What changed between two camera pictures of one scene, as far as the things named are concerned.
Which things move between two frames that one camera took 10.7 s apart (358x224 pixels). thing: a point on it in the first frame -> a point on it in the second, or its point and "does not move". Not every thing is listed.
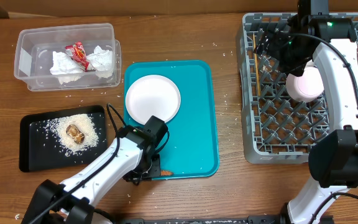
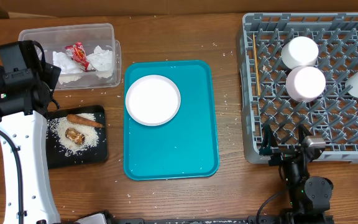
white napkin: x=102 y=61 does not move
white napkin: x=66 y=70 does not move
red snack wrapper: x=78 y=53 does not move
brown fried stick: x=166 y=173 -> x=82 y=120
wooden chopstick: x=255 y=54 does not move
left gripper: x=155 y=171 -> x=50 y=75
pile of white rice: x=57 y=128 does not move
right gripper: x=277 y=37 -> x=268 y=144
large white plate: x=152 y=95 does not move
